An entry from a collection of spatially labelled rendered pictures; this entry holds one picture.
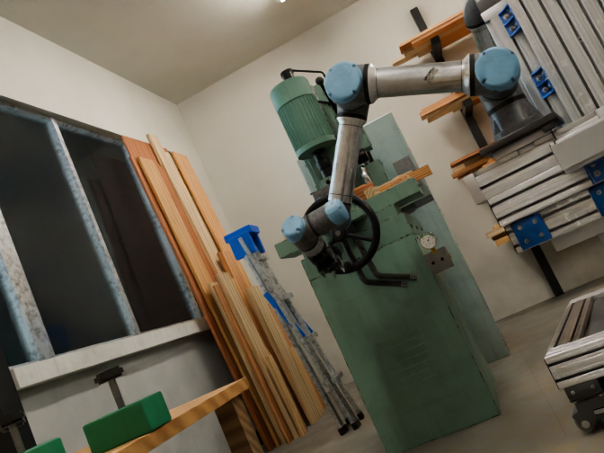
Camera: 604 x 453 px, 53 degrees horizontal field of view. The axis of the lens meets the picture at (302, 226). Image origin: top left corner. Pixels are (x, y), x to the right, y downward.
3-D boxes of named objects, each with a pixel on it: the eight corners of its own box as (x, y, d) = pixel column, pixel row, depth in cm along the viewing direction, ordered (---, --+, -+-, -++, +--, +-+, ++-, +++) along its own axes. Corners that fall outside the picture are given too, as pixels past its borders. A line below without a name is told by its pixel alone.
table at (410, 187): (271, 260, 227) (264, 245, 228) (294, 258, 256) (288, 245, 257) (418, 188, 213) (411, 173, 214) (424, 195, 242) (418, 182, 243)
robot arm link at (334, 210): (342, 198, 185) (313, 215, 188) (334, 195, 175) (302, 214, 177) (355, 220, 184) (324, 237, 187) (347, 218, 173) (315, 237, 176)
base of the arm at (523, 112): (548, 122, 180) (533, 93, 181) (542, 118, 167) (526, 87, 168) (501, 146, 187) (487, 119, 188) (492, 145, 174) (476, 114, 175)
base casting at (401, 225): (308, 282, 233) (298, 261, 234) (340, 275, 288) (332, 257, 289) (414, 232, 222) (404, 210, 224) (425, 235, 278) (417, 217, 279)
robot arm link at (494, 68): (518, 57, 172) (333, 74, 187) (521, 40, 157) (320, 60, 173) (519, 99, 171) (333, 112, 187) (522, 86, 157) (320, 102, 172)
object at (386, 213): (304, 258, 233) (299, 249, 234) (317, 257, 254) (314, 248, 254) (397, 213, 224) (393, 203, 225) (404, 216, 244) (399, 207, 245)
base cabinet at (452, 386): (386, 458, 222) (307, 282, 232) (403, 415, 278) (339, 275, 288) (501, 414, 212) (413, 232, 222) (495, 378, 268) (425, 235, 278)
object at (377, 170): (371, 192, 259) (359, 168, 260) (374, 194, 265) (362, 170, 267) (391, 182, 257) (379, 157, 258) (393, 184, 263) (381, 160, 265)
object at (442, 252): (432, 275, 216) (422, 255, 217) (435, 273, 228) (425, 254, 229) (455, 265, 214) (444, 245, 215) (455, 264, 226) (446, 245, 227)
